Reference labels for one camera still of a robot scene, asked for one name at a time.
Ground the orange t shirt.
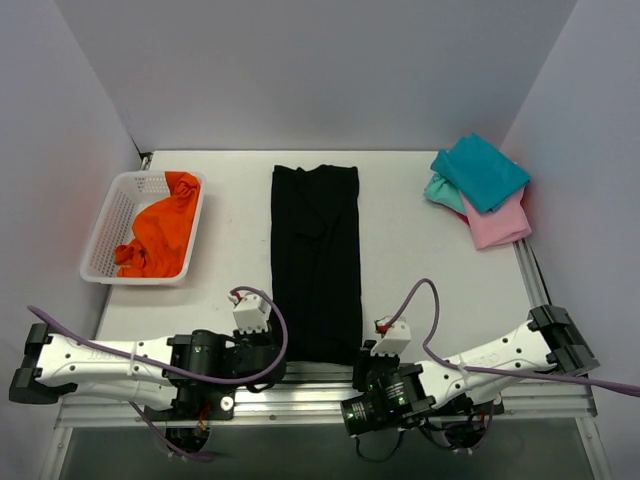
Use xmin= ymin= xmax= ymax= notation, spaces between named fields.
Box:
xmin=114 ymin=171 xmax=201 ymax=278

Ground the black t shirt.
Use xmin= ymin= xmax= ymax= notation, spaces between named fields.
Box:
xmin=270 ymin=165 xmax=363 ymax=365

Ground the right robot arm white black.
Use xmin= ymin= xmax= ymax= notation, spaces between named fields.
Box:
xmin=341 ymin=305 xmax=599 ymax=436

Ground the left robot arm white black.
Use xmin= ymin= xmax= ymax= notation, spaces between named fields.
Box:
xmin=9 ymin=323 xmax=286 ymax=420

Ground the white plastic basket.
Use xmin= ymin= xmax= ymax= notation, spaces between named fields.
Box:
xmin=80 ymin=171 xmax=206 ymax=286

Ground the pink folded t shirt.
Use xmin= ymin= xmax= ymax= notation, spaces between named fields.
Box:
xmin=461 ymin=188 xmax=532 ymax=250

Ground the mint green folded t shirt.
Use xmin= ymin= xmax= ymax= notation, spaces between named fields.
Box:
xmin=424 ymin=173 xmax=466 ymax=216

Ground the teal folded t shirt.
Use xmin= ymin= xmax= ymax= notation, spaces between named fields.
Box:
xmin=431 ymin=133 xmax=531 ymax=214

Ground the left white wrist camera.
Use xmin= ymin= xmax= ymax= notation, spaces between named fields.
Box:
xmin=229 ymin=292 xmax=271 ymax=335

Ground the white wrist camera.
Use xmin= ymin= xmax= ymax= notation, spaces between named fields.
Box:
xmin=371 ymin=317 xmax=412 ymax=357
xmin=229 ymin=292 xmax=271 ymax=335

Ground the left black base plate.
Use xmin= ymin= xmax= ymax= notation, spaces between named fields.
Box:
xmin=144 ymin=390 xmax=235 ymax=422

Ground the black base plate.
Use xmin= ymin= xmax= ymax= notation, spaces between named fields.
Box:
xmin=144 ymin=390 xmax=235 ymax=422
xmin=431 ymin=394 xmax=505 ymax=417

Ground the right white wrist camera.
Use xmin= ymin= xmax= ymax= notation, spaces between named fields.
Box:
xmin=371 ymin=317 xmax=412 ymax=357

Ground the black thin cable loop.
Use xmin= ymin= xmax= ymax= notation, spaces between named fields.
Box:
xmin=352 ymin=429 xmax=406 ymax=462

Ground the aluminium rail frame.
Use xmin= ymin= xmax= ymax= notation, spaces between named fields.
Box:
xmin=40 ymin=240 xmax=611 ymax=479

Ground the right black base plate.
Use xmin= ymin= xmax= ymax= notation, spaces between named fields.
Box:
xmin=431 ymin=394 xmax=505 ymax=417

